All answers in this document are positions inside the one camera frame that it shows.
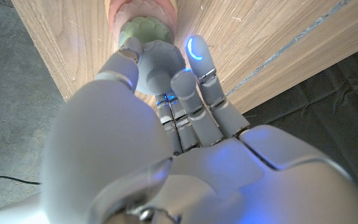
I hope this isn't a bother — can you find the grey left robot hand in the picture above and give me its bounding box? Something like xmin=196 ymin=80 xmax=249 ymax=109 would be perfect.
xmin=40 ymin=34 xmax=358 ymax=224

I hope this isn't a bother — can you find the small blue-grey toy ring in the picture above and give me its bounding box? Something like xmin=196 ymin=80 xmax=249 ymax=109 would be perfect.
xmin=135 ymin=39 xmax=186 ymax=96

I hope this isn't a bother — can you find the green toy ring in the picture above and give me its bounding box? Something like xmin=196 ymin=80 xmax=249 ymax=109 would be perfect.
xmin=118 ymin=16 xmax=175 ymax=49

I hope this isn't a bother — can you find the coral red toy ring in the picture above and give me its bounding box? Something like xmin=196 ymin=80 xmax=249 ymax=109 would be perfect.
xmin=108 ymin=0 xmax=178 ymax=37

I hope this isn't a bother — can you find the grey tape outline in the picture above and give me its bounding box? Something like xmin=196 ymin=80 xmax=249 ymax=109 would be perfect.
xmin=224 ymin=0 xmax=351 ymax=97

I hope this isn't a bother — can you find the black backdrop curtain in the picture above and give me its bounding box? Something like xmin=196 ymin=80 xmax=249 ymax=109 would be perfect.
xmin=244 ymin=40 xmax=358 ymax=200

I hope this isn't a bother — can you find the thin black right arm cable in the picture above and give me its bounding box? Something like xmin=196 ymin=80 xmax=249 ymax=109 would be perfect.
xmin=0 ymin=173 xmax=42 ymax=185

